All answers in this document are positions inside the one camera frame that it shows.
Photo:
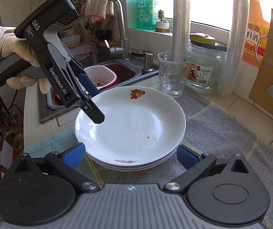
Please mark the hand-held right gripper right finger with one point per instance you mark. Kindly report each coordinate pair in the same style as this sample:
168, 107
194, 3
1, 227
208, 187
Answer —
186, 156

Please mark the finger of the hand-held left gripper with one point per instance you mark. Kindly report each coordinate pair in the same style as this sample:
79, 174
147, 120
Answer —
88, 85
96, 114

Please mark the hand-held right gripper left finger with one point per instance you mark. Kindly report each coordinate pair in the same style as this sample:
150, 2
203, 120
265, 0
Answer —
75, 155

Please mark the white fruit print plate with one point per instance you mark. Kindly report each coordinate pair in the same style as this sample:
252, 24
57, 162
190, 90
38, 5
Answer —
138, 169
131, 124
138, 166

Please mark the person's left hand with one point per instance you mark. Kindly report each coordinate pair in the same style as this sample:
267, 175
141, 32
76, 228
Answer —
3, 43

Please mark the eggshell scraps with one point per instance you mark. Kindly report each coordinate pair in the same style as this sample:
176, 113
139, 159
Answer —
96, 84

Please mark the clear plastic container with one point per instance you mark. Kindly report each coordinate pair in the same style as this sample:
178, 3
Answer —
71, 39

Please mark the purple dish cloth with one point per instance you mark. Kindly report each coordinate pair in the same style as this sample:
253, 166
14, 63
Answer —
86, 50

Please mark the grey teal checked cloth mat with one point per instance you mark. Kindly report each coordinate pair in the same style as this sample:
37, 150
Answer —
210, 128

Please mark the white red-trimmed rag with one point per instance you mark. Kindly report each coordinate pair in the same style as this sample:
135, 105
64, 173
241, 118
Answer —
96, 7

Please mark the round metal sink cap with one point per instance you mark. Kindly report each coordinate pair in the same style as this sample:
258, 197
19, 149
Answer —
138, 51

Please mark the metal sink knob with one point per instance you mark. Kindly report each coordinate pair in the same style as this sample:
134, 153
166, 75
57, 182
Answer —
147, 63

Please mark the metal sink faucet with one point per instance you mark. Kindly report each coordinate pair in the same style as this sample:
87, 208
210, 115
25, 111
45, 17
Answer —
122, 28

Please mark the clear drinking glass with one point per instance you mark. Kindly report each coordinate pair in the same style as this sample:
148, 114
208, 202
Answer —
172, 81

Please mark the glass jar with green lid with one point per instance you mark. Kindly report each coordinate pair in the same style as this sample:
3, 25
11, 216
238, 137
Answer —
205, 74

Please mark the green dish soap bottle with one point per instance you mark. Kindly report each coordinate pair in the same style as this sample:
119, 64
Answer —
147, 12

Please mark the small potted plant figurine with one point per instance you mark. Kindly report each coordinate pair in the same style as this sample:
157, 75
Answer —
162, 26

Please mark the short plastic wrap roll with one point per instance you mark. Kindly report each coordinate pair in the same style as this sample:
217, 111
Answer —
181, 23

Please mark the tall plastic wrap roll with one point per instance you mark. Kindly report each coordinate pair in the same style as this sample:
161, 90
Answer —
234, 52

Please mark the cooking wine bottle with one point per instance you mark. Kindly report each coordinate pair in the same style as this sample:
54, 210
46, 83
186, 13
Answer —
255, 40

